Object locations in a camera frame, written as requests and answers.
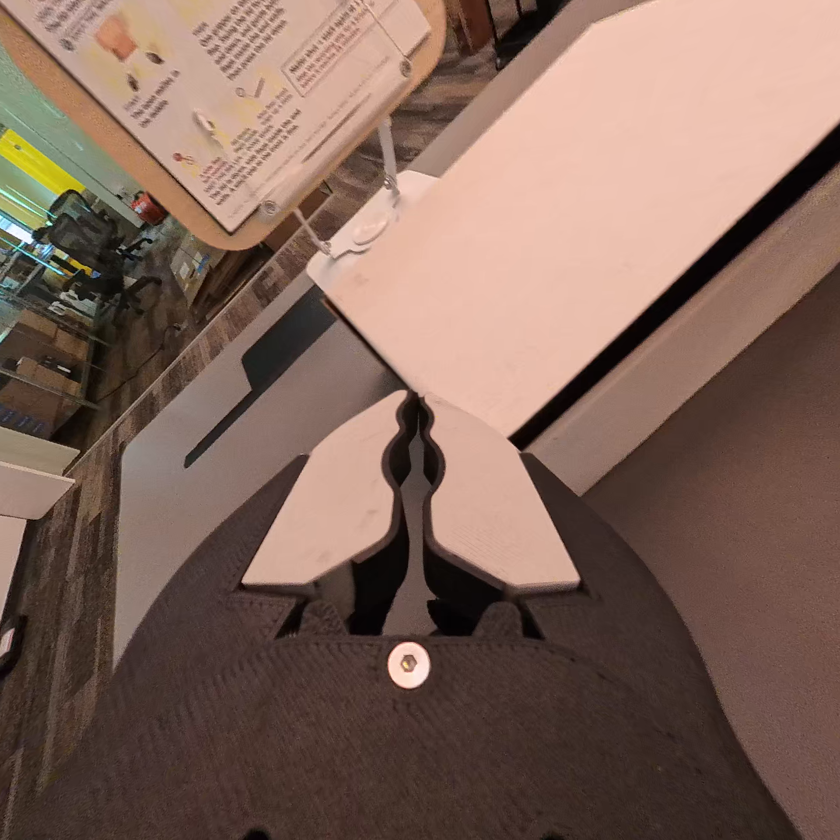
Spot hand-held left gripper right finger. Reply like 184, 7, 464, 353
420, 392, 583, 636

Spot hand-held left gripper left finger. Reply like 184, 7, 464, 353
240, 390, 414, 636

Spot white cardboard mailer box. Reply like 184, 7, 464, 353
320, 0, 840, 497

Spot brown cardboard box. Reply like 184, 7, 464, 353
12, 308, 91, 370
0, 371, 81, 437

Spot white stand base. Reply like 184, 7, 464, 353
292, 118, 442, 298

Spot black office chair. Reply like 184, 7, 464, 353
46, 189, 163, 317

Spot wooden instruction sign board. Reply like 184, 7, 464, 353
0, 0, 448, 252

